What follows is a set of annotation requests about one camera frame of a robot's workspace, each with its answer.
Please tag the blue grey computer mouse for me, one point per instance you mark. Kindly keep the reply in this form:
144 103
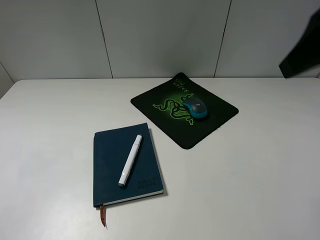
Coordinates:
195 107

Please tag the white marker pen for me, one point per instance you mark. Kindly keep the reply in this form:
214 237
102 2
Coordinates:
130 161

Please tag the black green mouse pad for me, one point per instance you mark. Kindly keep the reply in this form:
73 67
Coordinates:
163 105

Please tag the dark blue notebook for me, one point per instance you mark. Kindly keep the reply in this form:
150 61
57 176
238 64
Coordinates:
110 151

